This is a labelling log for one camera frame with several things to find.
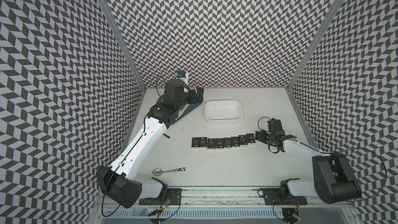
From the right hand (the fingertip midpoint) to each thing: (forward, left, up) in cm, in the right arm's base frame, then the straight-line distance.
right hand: (261, 138), depth 92 cm
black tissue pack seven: (-2, +12, +2) cm, 12 cm away
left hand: (+9, +38, +33) cm, 51 cm away
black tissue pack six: (-3, +16, +2) cm, 17 cm away
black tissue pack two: (-3, +35, +2) cm, 35 cm away
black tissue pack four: (-4, +25, +1) cm, 25 cm away
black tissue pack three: (-4, +30, +1) cm, 30 cm away
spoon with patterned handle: (-20, +58, +3) cm, 61 cm away
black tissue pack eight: (+1, +3, +2) cm, 3 cm away
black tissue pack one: (-3, +39, +2) cm, 39 cm away
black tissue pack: (-1, +7, +1) cm, 7 cm away
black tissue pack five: (-4, +21, +1) cm, 21 cm away
